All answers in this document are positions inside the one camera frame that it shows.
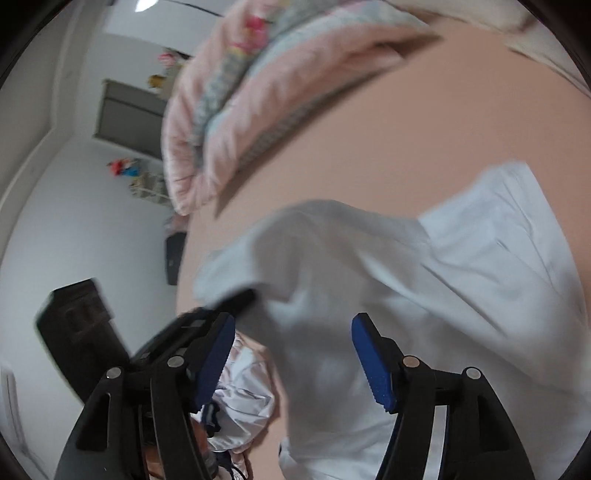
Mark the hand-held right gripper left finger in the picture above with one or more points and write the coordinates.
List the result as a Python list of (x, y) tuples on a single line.
[(212, 369)]

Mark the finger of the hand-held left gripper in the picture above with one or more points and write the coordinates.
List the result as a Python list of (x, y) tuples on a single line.
[(175, 332), (231, 302)]

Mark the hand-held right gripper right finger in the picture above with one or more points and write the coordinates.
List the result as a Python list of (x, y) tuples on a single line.
[(374, 369)]

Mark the white garment with navy collar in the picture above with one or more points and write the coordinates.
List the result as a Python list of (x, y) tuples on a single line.
[(244, 401)]

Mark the light blue navy-trimmed shirt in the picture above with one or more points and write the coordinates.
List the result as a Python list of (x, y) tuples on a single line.
[(392, 277)]

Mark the black bag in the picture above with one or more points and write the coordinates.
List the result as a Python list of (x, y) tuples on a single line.
[(175, 258)]

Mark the white shelf rack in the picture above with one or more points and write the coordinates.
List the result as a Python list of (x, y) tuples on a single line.
[(150, 189)]

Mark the colourful toys bundle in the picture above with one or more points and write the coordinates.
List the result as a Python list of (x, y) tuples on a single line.
[(124, 167)]

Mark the grey room door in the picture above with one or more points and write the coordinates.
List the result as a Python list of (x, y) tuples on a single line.
[(134, 120)]

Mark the folded pink checked quilt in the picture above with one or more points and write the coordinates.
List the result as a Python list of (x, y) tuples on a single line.
[(258, 92)]

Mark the yellow pot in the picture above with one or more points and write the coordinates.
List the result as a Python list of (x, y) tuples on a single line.
[(156, 81)]

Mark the pink plush doll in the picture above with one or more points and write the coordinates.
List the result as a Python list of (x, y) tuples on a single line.
[(168, 56)]

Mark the bed with pink sheet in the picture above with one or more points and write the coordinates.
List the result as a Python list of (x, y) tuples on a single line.
[(415, 115)]

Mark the pale pink textured pillow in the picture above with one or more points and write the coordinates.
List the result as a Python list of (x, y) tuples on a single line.
[(554, 64)]

